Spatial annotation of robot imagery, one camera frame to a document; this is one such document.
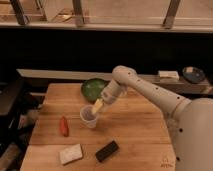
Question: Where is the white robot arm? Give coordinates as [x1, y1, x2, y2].
[92, 65, 213, 171]

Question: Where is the red carrot toy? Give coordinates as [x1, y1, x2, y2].
[60, 117, 69, 137]

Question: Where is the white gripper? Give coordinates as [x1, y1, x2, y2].
[92, 80, 124, 115]

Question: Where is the white box on shelf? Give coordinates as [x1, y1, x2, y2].
[158, 71, 179, 80]

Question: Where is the black chair at left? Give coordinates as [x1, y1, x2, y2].
[0, 77, 40, 158]

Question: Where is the long wooden shelf board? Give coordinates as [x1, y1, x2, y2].
[18, 69, 213, 95]

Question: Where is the dark plate on shelf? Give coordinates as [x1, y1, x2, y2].
[182, 66, 205, 84]

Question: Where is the green ceramic bowl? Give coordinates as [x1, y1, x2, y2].
[81, 78, 108, 103]

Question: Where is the white sponge block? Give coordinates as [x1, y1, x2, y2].
[59, 144, 83, 165]

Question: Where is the black rectangular block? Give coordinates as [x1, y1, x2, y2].
[95, 141, 119, 162]

